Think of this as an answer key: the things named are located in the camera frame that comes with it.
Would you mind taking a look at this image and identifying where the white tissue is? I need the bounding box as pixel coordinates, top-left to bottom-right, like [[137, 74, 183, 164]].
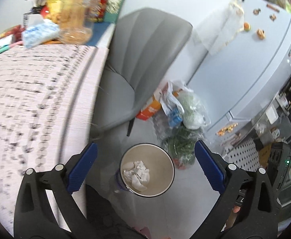
[[122, 161, 150, 192]]

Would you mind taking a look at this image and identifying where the beige round trash bin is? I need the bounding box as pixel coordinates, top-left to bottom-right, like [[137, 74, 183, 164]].
[[115, 144, 175, 198]]

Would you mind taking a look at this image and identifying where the white plastic grocery bag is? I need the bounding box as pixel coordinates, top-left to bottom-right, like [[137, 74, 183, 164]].
[[160, 80, 211, 130]]

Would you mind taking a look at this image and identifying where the pink patterned tablecloth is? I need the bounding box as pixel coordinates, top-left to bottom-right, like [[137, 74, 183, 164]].
[[0, 44, 108, 233]]

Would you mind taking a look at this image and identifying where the white fridge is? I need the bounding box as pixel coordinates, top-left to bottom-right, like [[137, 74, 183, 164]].
[[188, 0, 291, 138]]

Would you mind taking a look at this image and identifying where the orange white carton box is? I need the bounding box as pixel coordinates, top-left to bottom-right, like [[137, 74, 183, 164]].
[[136, 91, 161, 121]]

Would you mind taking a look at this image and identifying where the grey upholstered chair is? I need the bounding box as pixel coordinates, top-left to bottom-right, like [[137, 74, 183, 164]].
[[90, 8, 192, 139]]

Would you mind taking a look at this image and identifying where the teal marker pen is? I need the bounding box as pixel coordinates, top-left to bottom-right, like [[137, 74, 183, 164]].
[[0, 45, 10, 54]]

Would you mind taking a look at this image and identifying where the blue tissue pack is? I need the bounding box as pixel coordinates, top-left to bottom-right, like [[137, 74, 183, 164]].
[[22, 19, 60, 49]]

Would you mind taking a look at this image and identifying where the clear plastic jar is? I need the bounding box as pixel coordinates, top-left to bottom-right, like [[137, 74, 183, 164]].
[[59, 0, 100, 45]]

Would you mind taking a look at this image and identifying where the tall green box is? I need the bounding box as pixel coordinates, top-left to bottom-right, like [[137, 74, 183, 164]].
[[103, 0, 133, 23]]

